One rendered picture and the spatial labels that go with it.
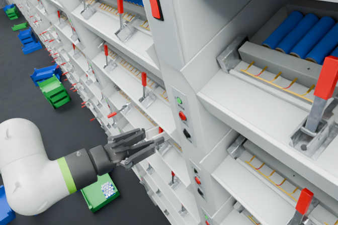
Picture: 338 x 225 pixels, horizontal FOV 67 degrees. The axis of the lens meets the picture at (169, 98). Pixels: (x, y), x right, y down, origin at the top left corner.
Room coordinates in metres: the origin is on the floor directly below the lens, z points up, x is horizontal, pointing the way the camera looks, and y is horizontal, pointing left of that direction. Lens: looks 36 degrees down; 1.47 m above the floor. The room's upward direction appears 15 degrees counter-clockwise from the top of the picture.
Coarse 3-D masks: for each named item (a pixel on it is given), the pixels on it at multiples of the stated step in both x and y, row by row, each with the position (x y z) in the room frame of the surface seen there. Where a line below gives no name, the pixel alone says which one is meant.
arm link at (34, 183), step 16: (16, 160) 0.43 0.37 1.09; (32, 160) 0.44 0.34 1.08; (48, 160) 0.46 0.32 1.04; (64, 160) 0.45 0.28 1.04; (16, 176) 0.41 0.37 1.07; (32, 176) 0.41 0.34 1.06; (48, 176) 0.41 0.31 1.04; (64, 176) 0.41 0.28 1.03; (16, 192) 0.38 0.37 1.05; (32, 192) 0.38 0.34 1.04; (48, 192) 0.38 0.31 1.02; (64, 192) 0.39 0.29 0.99; (16, 208) 0.36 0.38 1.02; (32, 208) 0.36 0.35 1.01
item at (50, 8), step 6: (42, 0) 1.57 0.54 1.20; (48, 6) 1.57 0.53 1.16; (54, 6) 1.59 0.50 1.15; (48, 12) 1.57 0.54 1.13; (60, 36) 1.57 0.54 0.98; (66, 42) 1.58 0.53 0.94; (72, 60) 1.57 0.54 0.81; (78, 66) 1.58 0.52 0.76; (84, 84) 1.57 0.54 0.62; (90, 90) 1.58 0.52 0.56; (96, 108) 1.57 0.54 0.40
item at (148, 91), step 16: (96, 48) 0.94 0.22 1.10; (112, 48) 0.87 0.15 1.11; (96, 64) 0.88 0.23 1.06; (112, 64) 0.79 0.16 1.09; (128, 64) 0.76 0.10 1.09; (112, 80) 0.75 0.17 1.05; (128, 80) 0.68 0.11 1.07; (144, 80) 0.55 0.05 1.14; (160, 80) 0.57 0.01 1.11; (144, 96) 0.55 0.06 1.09; (160, 96) 0.54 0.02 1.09; (160, 112) 0.50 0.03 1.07
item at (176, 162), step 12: (108, 84) 0.94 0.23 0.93; (108, 96) 0.93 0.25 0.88; (120, 96) 0.89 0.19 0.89; (120, 108) 0.83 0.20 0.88; (132, 120) 0.73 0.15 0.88; (144, 120) 0.70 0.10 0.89; (168, 156) 0.52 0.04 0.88; (180, 156) 0.50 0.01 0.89; (180, 168) 0.47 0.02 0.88; (192, 192) 0.38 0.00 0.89
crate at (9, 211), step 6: (0, 186) 1.36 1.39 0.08; (0, 192) 1.35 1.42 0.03; (0, 198) 1.32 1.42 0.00; (6, 198) 1.30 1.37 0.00; (0, 204) 1.26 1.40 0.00; (6, 204) 1.24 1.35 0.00; (0, 210) 1.21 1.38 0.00; (6, 210) 1.19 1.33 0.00; (12, 210) 1.15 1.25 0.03; (0, 216) 1.15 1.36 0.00; (6, 216) 1.14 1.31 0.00; (12, 216) 1.11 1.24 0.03; (0, 222) 1.07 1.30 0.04; (6, 222) 1.09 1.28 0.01
